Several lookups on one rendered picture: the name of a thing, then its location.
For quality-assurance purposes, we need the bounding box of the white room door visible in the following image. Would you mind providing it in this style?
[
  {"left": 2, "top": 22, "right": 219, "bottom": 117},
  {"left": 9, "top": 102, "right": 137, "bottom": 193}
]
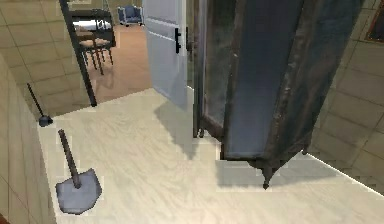
[{"left": 142, "top": 0, "right": 189, "bottom": 112}]

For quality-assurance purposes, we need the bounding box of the dark wooden glass-door cabinet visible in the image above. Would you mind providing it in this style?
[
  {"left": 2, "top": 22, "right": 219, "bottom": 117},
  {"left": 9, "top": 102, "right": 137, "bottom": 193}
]
[{"left": 192, "top": 0, "right": 365, "bottom": 190}]

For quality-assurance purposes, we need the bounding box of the blue armchair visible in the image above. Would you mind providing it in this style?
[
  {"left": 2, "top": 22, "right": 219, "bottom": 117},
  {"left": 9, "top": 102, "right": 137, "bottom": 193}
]
[{"left": 117, "top": 4, "right": 145, "bottom": 27}]

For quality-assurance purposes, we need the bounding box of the dark wooden chair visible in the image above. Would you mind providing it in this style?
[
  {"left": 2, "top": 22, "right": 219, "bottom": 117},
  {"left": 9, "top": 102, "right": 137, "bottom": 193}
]
[{"left": 77, "top": 31, "right": 115, "bottom": 76}]

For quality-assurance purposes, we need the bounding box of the black dining table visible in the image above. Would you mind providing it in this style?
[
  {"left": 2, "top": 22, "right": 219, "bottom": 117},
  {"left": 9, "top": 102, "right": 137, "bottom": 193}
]
[{"left": 70, "top": 9, "right": 117, "bottom": 48}]

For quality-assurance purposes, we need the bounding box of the small black plunger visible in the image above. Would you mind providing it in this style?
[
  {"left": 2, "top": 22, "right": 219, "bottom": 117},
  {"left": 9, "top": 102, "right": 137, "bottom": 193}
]
[{"left": 26, "top": 82, "right": 54, "bottom": 128}]

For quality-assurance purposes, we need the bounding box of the black door handle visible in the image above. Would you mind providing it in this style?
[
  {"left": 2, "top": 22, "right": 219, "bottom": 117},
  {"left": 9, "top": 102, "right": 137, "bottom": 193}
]
[{"left": 174, "top": 27, "right": 183, "bottom": 55}]

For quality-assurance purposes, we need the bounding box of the black door frame post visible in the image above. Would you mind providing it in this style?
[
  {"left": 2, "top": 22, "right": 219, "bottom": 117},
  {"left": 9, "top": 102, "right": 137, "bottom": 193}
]
[{"left": 59, "top": 0, "right": 98, "bottom": 108}]

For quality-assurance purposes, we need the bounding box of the grey plunger with brown handle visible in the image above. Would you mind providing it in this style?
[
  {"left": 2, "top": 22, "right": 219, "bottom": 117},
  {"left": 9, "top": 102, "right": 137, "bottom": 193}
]
[{"left": 55, "top": 129, "right": 103, "bottom": 216}]

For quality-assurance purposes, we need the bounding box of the framed wall picture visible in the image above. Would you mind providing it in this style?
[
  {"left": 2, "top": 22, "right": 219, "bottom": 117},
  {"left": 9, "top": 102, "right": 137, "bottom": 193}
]
[{"left": 365, "top": 0, "right": 384, "bottom": 44}]

